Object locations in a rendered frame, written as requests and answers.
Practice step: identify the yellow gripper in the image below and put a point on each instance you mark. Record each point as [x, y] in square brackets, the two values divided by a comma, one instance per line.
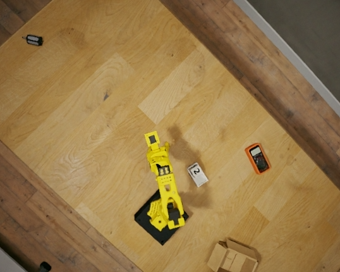
[154, 151]

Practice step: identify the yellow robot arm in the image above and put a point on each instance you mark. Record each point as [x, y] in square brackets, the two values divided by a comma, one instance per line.
[166, 209]

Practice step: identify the white rectangular tray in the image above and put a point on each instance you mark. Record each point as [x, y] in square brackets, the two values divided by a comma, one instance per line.
[198, 180]

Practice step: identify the orange digital multimeter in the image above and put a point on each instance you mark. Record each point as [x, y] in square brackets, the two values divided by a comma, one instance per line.
[257, 158]

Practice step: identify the white cube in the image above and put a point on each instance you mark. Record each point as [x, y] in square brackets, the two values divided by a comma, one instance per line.
[195, 170]

